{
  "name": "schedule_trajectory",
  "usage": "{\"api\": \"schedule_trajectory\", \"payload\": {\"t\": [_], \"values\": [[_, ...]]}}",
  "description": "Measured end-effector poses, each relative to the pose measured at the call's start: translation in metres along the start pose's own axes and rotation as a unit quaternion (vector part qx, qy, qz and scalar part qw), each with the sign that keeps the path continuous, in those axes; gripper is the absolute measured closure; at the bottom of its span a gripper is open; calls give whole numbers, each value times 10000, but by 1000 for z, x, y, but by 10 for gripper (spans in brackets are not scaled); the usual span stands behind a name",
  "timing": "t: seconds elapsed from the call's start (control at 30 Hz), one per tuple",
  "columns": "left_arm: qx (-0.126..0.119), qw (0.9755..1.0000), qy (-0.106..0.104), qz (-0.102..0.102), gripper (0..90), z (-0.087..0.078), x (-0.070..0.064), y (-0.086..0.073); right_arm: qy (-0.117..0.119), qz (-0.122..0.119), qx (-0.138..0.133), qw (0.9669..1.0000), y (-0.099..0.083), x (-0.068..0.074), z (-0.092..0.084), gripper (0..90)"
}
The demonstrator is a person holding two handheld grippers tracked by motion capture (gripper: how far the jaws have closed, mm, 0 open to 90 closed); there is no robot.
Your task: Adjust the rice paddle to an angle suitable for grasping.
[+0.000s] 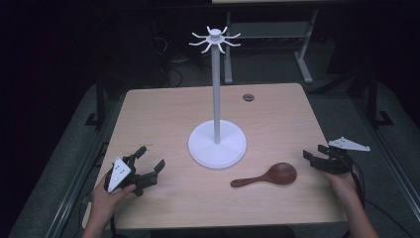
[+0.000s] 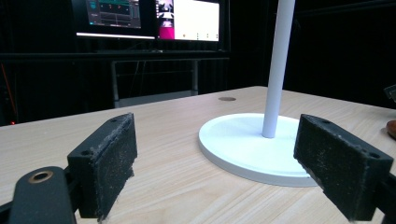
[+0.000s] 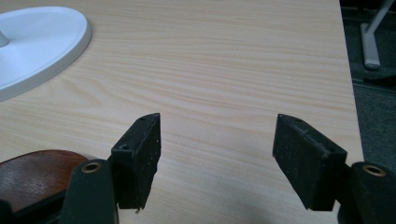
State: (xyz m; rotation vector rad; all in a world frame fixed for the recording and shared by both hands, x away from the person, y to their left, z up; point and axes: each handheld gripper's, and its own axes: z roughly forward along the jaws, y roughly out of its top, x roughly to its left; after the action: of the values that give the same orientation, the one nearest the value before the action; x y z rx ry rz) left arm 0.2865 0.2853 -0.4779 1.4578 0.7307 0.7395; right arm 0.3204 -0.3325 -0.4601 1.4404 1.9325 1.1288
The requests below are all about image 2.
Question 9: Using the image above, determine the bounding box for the brown round object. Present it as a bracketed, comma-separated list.
[386, 119, 396, 140]

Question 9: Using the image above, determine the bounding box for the dark-screen monitor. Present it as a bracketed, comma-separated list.
[70, 0, 158, 41]

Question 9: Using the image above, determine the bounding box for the red cable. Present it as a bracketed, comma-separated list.
[0, 63, 19, 125]

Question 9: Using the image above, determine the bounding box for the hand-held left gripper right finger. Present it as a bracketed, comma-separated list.
[293, 113, 394, 222]

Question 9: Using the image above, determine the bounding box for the white round-base stand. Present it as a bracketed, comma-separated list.
[198, 0, 318, 188]

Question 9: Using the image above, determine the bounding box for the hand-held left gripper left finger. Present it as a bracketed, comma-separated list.
[66, 112, 138, 223]

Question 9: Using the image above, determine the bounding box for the white-screen monitor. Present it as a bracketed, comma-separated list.
[154, 0, 222, 43]

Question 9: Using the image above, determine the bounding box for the dark object at table edge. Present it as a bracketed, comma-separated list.
[383, 84, 396, 103]

